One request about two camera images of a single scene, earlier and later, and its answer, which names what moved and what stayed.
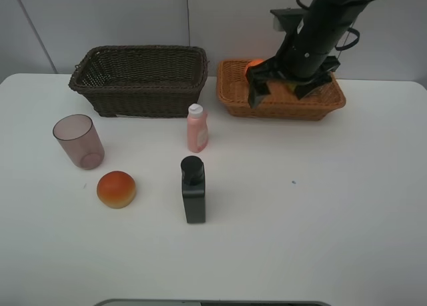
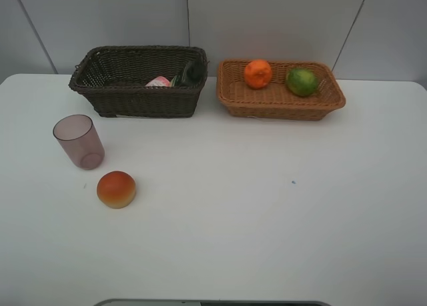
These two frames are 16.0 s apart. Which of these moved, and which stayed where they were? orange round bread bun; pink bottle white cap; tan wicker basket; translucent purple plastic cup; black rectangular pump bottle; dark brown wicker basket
Moved: black rectangular pump bottle; pink bottle white cap
Stayed: translucent purple plastic cup; tan wicker basket; dark brown wicker basket; orange round bread bun
